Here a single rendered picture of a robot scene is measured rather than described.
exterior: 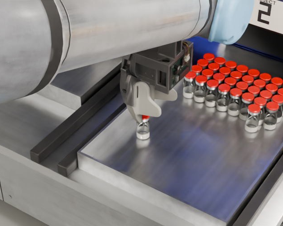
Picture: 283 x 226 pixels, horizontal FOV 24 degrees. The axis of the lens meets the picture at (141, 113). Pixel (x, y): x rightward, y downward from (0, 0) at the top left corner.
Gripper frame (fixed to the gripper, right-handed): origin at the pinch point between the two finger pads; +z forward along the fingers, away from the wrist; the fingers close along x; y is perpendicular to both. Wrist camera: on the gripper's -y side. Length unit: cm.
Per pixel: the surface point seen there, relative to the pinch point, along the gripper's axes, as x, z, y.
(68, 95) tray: -0.6, 2.6, -14.3
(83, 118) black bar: -2.8, 4.1, -9.7
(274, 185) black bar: -0.4, 3.5, 24.3
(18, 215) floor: 28, 94, -66
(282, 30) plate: 25.3, -6.1, 12.9
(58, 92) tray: -0.6, 2.9, -16.7
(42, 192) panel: 25, 71, -50
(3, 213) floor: 26, 94, -71
